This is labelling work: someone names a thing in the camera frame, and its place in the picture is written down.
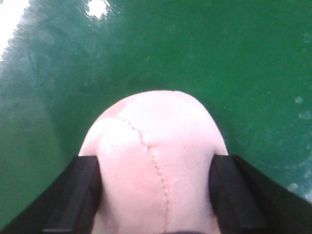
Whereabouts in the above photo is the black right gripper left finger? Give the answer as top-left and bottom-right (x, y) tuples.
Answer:
(1, 156), (101, 234)

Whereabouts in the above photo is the pink plush egg toy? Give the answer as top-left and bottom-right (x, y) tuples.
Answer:
(79, 91), (228, 234)

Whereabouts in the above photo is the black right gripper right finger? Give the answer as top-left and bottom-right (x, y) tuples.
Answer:
(209, 155), (312, 234)

